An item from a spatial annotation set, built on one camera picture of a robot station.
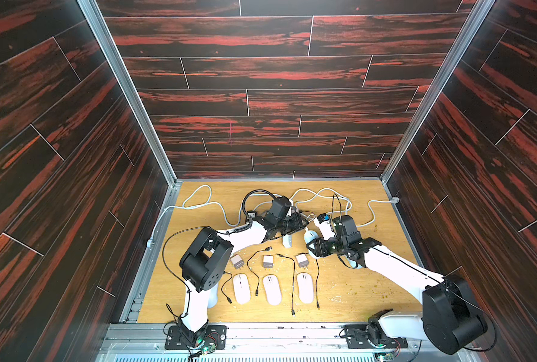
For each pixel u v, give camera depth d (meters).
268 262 0.89
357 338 0.73
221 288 0.84
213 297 0.81
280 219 0.75
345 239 0.66
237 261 0.89
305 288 0.83
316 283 0.85
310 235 0.86
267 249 0.96
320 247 0.75
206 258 0.54
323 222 0.78
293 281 0.86
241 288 0.82
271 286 0.84
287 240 0.93
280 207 0.72
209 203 1.10
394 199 1.11
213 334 0.74
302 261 0.90
